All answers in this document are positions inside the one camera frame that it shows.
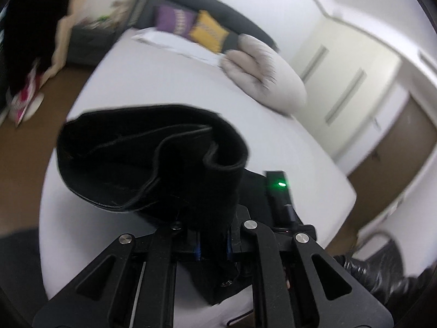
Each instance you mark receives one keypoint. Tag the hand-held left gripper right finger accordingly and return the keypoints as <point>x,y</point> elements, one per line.
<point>244,242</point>

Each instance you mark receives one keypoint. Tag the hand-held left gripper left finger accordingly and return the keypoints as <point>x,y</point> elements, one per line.
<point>189,244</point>

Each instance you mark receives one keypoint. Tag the black denim pants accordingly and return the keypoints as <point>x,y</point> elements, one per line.
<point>136,143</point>

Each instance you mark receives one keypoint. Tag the beige folded duvet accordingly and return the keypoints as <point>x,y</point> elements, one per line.
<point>266,75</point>

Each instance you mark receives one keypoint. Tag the white wardrobe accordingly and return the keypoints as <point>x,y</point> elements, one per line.
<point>344,85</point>

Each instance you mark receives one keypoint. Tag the white bed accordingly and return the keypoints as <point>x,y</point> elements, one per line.
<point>143,75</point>

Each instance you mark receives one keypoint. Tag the yellow pillow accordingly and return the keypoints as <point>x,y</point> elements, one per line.
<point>208,32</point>

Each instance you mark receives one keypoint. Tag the white pillow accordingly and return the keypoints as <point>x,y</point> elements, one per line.
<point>174,44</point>

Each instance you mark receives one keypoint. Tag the purple pillow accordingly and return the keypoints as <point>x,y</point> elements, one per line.
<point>174,20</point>

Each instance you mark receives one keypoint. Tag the white round stand base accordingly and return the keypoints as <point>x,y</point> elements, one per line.
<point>36,107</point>

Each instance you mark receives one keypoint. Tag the grey upholstered headboard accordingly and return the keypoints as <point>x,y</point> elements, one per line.
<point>205,1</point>

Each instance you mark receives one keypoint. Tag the pink bag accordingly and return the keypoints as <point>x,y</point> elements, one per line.
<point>25,95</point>

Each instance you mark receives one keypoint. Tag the grey nightstand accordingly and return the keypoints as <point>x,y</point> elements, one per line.
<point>90,44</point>

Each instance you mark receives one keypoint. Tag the beige curtain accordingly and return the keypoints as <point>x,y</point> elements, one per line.
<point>63,47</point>

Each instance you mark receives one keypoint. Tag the black hanging coat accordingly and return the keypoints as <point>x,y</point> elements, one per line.
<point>34,24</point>

